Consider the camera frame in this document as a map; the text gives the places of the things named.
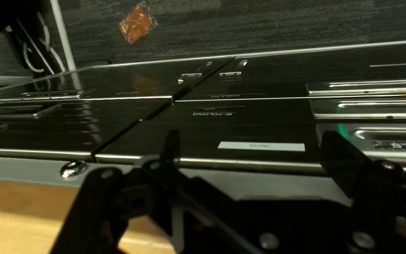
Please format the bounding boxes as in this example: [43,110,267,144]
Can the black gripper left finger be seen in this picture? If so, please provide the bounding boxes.
[49,130,200,254]

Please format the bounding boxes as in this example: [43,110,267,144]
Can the orange floor scrap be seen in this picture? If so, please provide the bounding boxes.
[116,4,159,46]

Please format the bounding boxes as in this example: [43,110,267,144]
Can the black small drawer stack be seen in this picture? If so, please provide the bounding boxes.
[305,76,406,164]

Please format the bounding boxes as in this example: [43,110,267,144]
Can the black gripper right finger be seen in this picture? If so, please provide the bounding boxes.
[319,130,406,254]

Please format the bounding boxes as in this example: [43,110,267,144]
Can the round metal bolt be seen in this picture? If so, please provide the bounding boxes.
[60,159,87,180]

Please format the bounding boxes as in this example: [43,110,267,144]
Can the black glossy drawer front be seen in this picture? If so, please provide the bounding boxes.
[0,96,173,159]

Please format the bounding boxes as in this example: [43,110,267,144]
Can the white floor cables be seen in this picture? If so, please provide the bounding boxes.
[20,11,70,76]

